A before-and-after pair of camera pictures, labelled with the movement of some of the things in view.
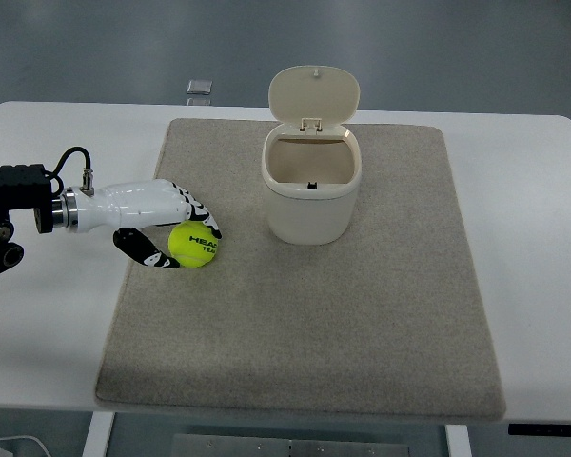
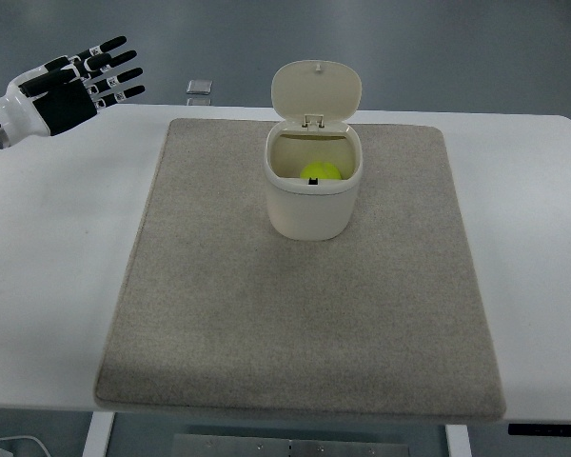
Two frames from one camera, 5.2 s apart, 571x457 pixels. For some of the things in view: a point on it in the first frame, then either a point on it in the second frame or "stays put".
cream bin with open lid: x=312 y=166 stays put
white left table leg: x=99 y=434 stays put
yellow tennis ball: x=192 y=244 -> x=321 y=170
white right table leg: x=458 y=441 stays put
